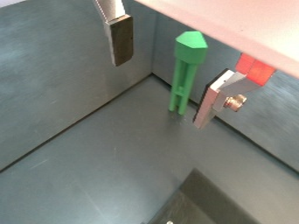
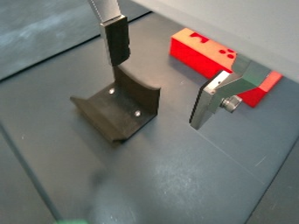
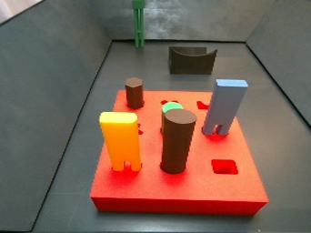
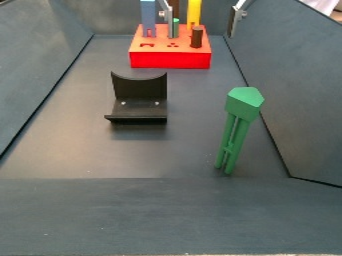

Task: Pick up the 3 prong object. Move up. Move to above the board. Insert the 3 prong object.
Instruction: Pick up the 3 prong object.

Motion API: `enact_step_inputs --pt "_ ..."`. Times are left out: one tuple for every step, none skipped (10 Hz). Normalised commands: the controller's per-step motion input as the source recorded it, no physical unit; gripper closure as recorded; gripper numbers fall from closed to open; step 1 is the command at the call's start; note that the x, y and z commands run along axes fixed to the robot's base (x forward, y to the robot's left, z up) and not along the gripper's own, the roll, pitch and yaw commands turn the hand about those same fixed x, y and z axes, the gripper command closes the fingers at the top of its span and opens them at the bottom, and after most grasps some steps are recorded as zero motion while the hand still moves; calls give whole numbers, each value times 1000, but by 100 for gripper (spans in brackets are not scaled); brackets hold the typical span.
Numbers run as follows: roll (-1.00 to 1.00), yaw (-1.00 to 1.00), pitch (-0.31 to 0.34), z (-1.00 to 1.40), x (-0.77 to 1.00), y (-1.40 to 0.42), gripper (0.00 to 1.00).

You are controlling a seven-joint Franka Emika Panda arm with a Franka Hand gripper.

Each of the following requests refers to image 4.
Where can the green three prong peg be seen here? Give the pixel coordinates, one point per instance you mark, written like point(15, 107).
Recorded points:
point(242, 106)

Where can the red peg board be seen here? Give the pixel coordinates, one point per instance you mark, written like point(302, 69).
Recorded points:
point(161, 52)

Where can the yellow two prong block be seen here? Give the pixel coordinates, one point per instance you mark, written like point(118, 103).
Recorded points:
point(194, 8)

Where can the blue two prong block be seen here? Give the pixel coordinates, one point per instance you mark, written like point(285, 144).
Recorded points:
point(147, 10)

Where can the black curved holder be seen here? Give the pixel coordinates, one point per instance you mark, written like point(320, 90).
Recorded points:
point(141, 99)

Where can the small dark hexagonal peg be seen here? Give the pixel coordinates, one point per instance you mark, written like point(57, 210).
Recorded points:
point(197, 37)

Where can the green round peg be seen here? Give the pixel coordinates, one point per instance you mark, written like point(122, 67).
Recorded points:
point(175, 27)

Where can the tall dark brown cylinder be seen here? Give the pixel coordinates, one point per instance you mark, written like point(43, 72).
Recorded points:
point(174, 4)

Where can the grey metal bracket right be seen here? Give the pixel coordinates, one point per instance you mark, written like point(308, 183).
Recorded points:
point(238, 12)

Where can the grey metal bracket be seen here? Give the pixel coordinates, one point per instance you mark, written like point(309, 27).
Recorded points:
point(167, 14)
point(238, 12)

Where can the grey metal bracket left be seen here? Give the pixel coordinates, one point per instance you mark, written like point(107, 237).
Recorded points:
point(167, 14)

